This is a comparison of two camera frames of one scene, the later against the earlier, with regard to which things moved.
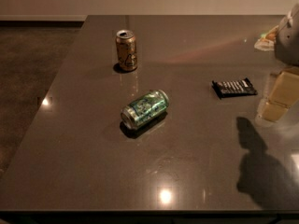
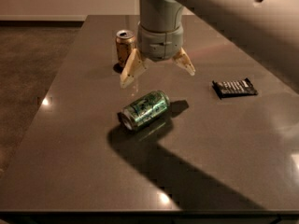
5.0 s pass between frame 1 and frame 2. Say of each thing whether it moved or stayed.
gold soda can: stayed
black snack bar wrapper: stayed
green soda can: stayed
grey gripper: moved
